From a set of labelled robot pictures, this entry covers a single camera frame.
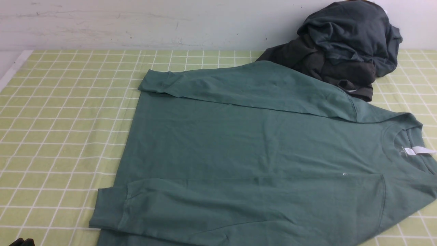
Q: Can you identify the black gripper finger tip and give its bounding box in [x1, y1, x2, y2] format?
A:
[9, 238, 35, 246]

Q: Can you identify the green long sleeve shirt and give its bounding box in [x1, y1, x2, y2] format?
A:
[89, 61, 436, 246]

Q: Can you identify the dark grey crumpled garment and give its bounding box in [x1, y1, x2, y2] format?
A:
[257, 35, 376, 102]

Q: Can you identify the dark slate blue garment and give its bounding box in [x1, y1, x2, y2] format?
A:
[297, 0, 403, 77]

